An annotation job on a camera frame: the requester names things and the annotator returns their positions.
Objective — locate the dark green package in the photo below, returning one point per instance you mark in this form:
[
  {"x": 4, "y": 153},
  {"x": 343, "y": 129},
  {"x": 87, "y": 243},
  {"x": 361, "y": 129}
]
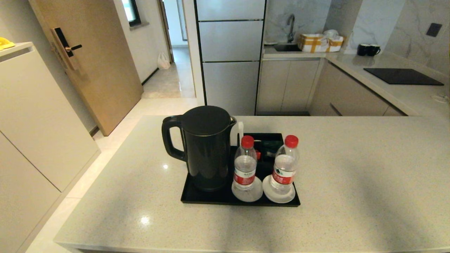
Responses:
[{"x": 273, "y": 144}]

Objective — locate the light wooden door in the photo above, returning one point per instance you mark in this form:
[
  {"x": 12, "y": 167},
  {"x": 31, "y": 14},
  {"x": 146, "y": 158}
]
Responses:
[{"x": 98, "y": 70}]

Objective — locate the white paper napkin packet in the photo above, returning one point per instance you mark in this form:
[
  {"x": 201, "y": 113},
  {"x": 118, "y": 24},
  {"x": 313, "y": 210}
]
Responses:
[{"x": 240, "y": 131}]

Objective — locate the black rectangular serving tray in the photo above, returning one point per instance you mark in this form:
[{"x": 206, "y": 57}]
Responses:
[{"x": 211, "y": 197}]

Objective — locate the black compartment condiment box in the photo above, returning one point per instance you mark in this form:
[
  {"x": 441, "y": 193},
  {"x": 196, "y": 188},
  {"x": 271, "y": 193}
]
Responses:
[{"x": 262, "y": 136}]

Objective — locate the black induction cooktop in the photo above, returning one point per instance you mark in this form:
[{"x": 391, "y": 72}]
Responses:
[{"x": 400, "y": 76}]

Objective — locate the clear water bottle red cap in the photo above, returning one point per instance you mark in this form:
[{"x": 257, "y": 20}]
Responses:
[
  {"x": 245, "y": 165},
  {"x": 284, "y": 165}
]

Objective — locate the cardboard box with yellow tape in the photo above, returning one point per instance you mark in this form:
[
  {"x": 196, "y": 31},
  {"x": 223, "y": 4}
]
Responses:
[{"x": 313, "y": 44}]

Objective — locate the crumpled white plastic wrap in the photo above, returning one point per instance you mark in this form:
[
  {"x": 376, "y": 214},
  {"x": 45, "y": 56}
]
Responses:
[{"x": 330, "y": 33}]

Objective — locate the beige drawer base cabinet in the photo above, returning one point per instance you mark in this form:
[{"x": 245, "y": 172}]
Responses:
[{"x": 348, "y": 95}]

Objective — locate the silver multi-door refrigerator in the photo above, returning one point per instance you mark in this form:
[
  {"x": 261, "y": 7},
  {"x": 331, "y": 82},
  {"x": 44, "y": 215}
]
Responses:
[{"x": 230, "y": 77}]

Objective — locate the tall cream cabinet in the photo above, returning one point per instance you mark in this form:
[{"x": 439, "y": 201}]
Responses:
[{"x": 35, "y": 123}]

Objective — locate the white plastic bag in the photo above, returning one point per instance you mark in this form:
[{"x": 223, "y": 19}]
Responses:
[{"x": 163, "y": 62}]

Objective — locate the black gold door lock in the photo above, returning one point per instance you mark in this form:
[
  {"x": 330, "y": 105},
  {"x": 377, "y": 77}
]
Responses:
[{"x": 63, "y": 42}]

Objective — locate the black sachet white label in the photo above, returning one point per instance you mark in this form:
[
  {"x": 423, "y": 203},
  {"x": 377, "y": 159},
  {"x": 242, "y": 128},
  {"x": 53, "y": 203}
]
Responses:
[{"x": 271, "y": 154}]

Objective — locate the black electric kettle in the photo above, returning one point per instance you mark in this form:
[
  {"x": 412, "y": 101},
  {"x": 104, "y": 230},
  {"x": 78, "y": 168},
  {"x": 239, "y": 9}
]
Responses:
[{"x": 207, "y": 154}]

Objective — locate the yellow object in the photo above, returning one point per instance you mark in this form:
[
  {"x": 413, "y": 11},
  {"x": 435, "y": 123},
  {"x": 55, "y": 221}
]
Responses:
[{"x": 4, "y": 43}]

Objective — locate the round white saucer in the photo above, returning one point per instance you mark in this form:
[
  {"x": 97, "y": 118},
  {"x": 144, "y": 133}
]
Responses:
[
  {"x": 254, "y": 195},
  {"x": 281, "y": 199}
]

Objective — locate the black ceramic mug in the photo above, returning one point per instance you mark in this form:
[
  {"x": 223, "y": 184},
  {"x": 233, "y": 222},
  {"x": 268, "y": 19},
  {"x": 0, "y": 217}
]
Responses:
[
  {"x": 362, "y": 50},
  {"x": 373, "y": 50}
]

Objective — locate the dark kitchen sink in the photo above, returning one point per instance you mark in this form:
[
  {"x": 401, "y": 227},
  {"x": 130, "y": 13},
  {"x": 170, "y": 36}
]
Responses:
[{"x": 286, "y": 47}]

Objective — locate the beige two-door base cabinet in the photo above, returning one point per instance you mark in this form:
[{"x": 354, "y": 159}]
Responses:
[{"x": 286, "y": 84}]

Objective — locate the chrome kitchen faucet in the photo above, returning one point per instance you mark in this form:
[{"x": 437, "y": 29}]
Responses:
[{"x": 291, "y": 35}]

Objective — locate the dark wall socket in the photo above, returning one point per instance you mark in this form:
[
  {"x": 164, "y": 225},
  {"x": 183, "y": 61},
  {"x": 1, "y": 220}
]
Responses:
[{"x": 434, "y": 30}]

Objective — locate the dark framed window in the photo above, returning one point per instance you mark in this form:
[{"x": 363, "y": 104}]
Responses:
[{"x": 130, "y": 10}]

